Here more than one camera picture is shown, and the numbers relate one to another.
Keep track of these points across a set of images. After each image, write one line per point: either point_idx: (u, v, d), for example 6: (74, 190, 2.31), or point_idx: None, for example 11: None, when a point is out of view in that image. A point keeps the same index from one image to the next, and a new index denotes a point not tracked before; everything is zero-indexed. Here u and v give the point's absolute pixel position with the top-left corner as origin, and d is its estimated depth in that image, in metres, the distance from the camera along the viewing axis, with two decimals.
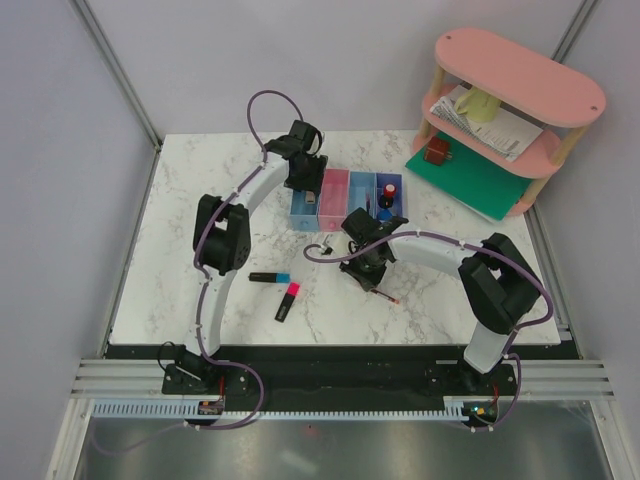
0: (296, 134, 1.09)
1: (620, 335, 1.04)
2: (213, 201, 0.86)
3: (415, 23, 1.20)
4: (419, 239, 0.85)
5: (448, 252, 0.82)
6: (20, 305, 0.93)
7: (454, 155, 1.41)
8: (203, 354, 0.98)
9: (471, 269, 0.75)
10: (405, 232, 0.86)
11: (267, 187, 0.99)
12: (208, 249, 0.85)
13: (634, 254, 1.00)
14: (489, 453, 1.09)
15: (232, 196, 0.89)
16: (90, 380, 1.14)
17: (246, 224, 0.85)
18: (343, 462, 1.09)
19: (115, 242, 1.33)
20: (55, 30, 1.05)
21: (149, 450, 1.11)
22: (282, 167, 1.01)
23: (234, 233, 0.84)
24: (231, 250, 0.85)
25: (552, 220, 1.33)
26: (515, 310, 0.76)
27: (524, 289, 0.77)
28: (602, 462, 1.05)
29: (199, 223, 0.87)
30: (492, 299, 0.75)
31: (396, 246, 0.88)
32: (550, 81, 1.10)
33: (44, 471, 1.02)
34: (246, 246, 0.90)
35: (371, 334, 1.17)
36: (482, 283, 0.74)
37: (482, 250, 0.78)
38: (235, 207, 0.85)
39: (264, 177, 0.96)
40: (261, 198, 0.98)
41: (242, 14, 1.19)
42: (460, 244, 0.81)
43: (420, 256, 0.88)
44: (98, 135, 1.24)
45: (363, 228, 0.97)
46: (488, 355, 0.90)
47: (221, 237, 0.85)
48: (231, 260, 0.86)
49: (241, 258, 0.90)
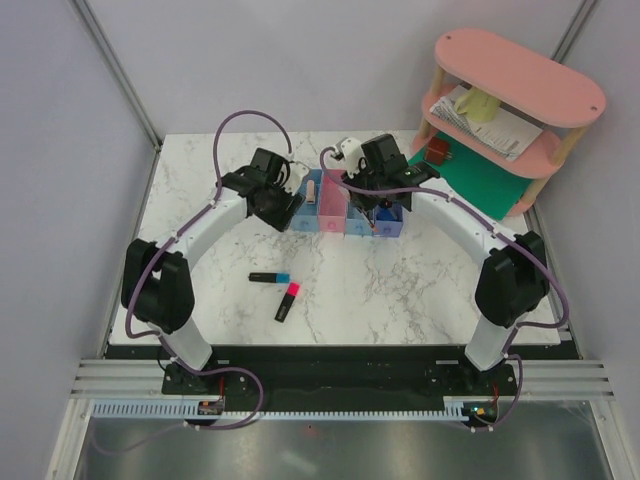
0: (258, 165, 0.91)
1: (620, 335, 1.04)
2: (146, 247, 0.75)
3: (414, 23, 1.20)
4: (448, 204, 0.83)
5: (477, 234, 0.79)
6: (21, 305, 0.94)
7: (455, 155, 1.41)
8: (186, 368, 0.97)
9: (494, 262, 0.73)
10: (437, 191, 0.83)
11: (218, 228, 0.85)
12: (142, 307, 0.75)
13: (634, 254, 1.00)
14: (489, 453, 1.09)
15: (168, 242, 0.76)
16: (90, 380, 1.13)
17: (183, 277, 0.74)
18: (343, 462, 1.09)
19: (115, 242, 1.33)
20: (55, 30, 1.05)
21: (149, 450, 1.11)
22: (239, 206, 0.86)
23: (168, 289, 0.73)
24: (166, 307, 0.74)
25: (552, 219, 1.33)
26: (518, 307, 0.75)
27: (533, 288, 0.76)
28: (602, 462, 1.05)
29: (130, 274, 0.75)
30: (501, 293, 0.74)
31: (419, 201, 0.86)
32: (551, 80, 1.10)
33: (43, 471, 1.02)
34: (187, 300, 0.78)
35: (371, 334, 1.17)
36: (501, 279, 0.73)
37: (512, 243, 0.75)
38: (171, 257, 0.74)
39: (213, 219, 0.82)
40: (211, 242, 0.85)
41: (242, 15, 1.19)
42: (493, 231, 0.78)
43: (443, 222, 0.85)
44: (97, 135, 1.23)
45: (389, 161, 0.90)
46: (488, 353, 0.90)
47: (156, 291, 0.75)
48: (168, 318, 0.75)
49: (182, 316, 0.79)
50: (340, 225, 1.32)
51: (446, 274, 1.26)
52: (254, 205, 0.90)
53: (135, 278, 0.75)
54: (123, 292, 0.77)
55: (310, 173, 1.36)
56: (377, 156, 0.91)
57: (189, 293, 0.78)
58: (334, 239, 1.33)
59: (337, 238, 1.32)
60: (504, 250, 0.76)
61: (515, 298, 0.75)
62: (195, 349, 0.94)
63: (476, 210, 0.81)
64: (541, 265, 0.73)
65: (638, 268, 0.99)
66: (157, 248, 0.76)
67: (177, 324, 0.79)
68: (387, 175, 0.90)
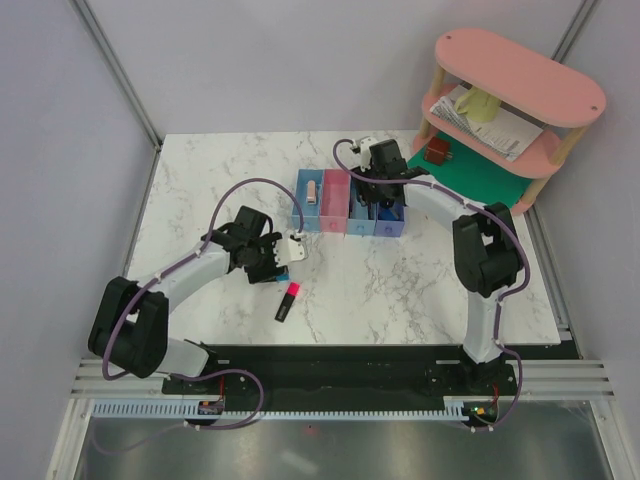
0: (242, 223, 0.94)
1: (620, 335, 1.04)
2: (126, 284, 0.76)
3: (414, 22, 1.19)
4: (432, 191, 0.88)
5: (450, 207, 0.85)
6: (20, 304, 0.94)
7: (454, 155, 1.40)
8: (186, 377, 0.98)
9: (461, 224, 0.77)
10: (422, 181, 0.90)
11: (197, 279, 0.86)
12: (116, 354, 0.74)
13: (634, 254, 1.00)
14: (489, 454, 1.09)
15: (150, 281, 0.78)
16: (90, 380, 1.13)
17: (161, 318, 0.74)
18: (342, 462, 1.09)
19: (115, 242, 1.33)
20: (55, 29, 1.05)
21: (148, 450, 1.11)
22: (223, 259, 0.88)
23: (145, 330, 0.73)
24: (139, 351, 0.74)
25: (552, 219, 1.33)
26: (489, 273, 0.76)
27: (507, 258, 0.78)
28: (602, 462, 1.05)
29: (106, 313, 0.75)
30: (471, 256, 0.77)
31: (409, 193, 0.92)
32: (551, 80, 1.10)
33: (44, 471, 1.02)
34: (160, 347, 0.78)
35: (371, 334, 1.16)
36: (468, 240, 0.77)
37: (481, 209, 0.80)
38: (151, 295, 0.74)
39: (195, 268, 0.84)
40: (192, 288, 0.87)
41: (242, 15, 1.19)
42: (463, 202, 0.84)
43: (428, 207, 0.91)
44: (97, 136, 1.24)
45: (391, 164, 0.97)
46: (479, 343, 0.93)
47: (130, 337, 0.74)
48: (138, 365, 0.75)
49: (154, 360, 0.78)
50: (340, 225, 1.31)
51: (447, 274, 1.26)
52: (236, 261, 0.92)
53: (110, 321, 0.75)
54: (94, 331, 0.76)
55: (311, 172, 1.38)
56: (380, 158, 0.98)
57: (163, 339, 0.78)
58: (335, 239, 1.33)
59: (337, 238, 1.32)
60: (473, 216, 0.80)
61: (486, 262, 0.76)
62: (188, 357, 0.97)
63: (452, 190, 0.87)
64: (508, 230, 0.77)
65: (638, 268, 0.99)
66: (139, 287, 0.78)
67: (148, 369, 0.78)
68: (386, 175, 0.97)
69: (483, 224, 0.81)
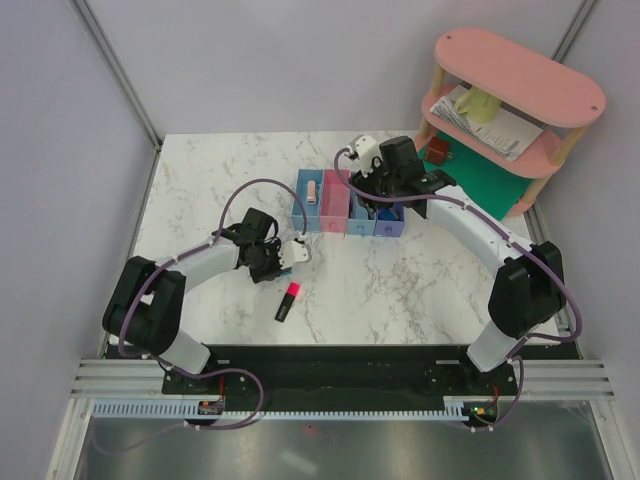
0: (249, 223, 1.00)
1: (620, 335, 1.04)
2: (144, 263, 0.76)
3: (414, 22, 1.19)
4: (464, 212, 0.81)
5: (492, 242, 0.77)
6: (20, 304, 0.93)
7: (454, 155, 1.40)
8: (185, 372, 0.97)
9: (508, 271, 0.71)
10: (452, 199, 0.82)
11: (210, 267, 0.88)
12: (130, 331, 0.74)
13: (634, 253, 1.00)
14: (489, 453, 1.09)
15: (169, 262, 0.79)
16: (90, 379, 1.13)
17: (177, 297, 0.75)
18: (342, 462, 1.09)
19: (115, 241, 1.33)
20: (55, 30, 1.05)
21: (149, 450, 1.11)
22: (232, 253, 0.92)
23: (162, 307, 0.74)
24: (154, 327, 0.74)
25: (553, 218, 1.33)
26: (531, 319, 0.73)
27: (549, 301, 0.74)
28: (602, 463, 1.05)
29: (122, 288, 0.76)
30: (514, 304, 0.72)
31: (434, 209, 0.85)
32: (551, 80, 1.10)
33: (44, 471, 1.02)
34: (173, 325, 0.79)
35: (371, 334, 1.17)
36: (515, 289, 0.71)
37: (528, 253, 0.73)
38: (169, 274, 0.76)
39: (206, 255, 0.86)
40: (201, 277, 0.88)
41: (242, 15, 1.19)
42: (509, 240, 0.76)
43: (456, 228, 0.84)
44: (98, 136, 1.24)
45: (407, 167, 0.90)
46: (491, 356, 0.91)
47: (146, 314, 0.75)
48: (151, 343, 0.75)
49: (166, 339, 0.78)
50: (340, 225, 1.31)
51: (446, 274, 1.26)
52: (243, 259, 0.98)
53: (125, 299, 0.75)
54: (108, 308, 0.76)
55: (311, 172, 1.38)
56: (394, 160, 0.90)
57: (176, 320, 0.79)
58: (335, 239, 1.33)
59: (336, 238, 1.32)
60: (519, 260, 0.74)
61: (529, 310, 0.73)
62: (190, 353, 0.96)
63: (492, 220, 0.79)
64: (558, 280, 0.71)
65: (637, 268, 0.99)
66: (156, 266, 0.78)
67: (160, 348, 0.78)
68: (403, 181, 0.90)
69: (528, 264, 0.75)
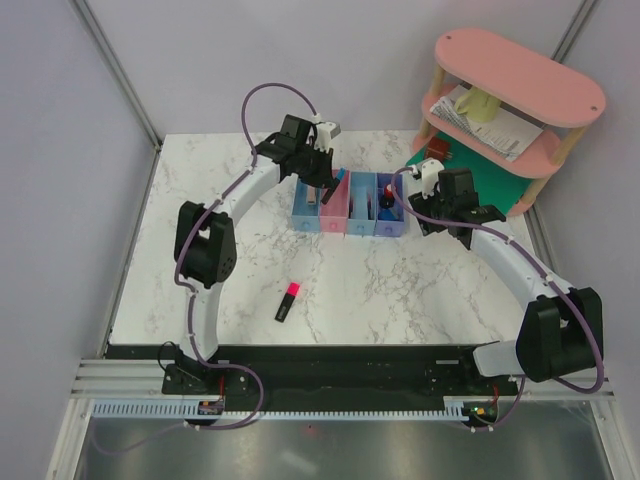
0: (288, 131, 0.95)
1: (621, 334, 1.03)
2: (196, 208, 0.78)
3: (414, 22, 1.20)
4: (506, 246, 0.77)
5: (528, 277, 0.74)
6: (19, 303, 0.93)
7: (454, 155, 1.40)
8: (196, 356, 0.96)
9: (538, 307, 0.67)
10: (496, 231, 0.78)
11: (256, 192, 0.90)
12: (190, 262, 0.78)
13: (635, 252, 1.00)
14: (490, 453, 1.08)
15: (215, 204, 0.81)
16: (90, 379, 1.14)
17: (231, 235, 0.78)
18: (342, 463, 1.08)
19: (115, 241, 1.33)
20: (55, 31, 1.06)
21: (149, 451, 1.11)
22: (273, 172, 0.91)
23: (216, 243, 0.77)
24: (213, 260, 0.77)
25: (553, 218, 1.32)
26: (557, 368, 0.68)
27: (579, 354, 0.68)
28: (602, 463, 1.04)
29: (180, 231, 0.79)
30: (540, 346, 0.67)
31: (477, 237, 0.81)
32: (551, 81, 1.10)
33: (44, 471, 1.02)
34: (232, 255, 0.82)
35: (371, 334, 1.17)
36: (542, 327, 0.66)
37: (563, 295, 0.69)
38: (219, 216, 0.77)
39: (250, 185, 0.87)
40: (249, 206, 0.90)
41: (243, 14, 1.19)
42: (545, 278, 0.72)
43: (495, 261, 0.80)
44: (98, 136, 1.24)
45: (461, 196, 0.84)
46: (498, 366, 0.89)
47: (204, 248, 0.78)
48: (216, 272, 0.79)
49: (228, 267, 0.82)
50: (341, 225, 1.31)
51: (446, 274, 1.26)
52: (286, 171, 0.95)
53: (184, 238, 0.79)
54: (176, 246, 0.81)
55: None
56: (448, 187, 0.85)
57: (233, 250, 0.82)
58: (335, 239, 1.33)
59: (337, 238, 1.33)
60: (552, 299, 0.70)
61: (556, 356, 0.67)
62: (211, 334, 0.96)
63: (533, 256, 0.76)
64: (589, 333, 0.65)
65: (638, 267, 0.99)
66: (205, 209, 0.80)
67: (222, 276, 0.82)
68: (452, 211, 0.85)
69: (562, 308, 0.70)
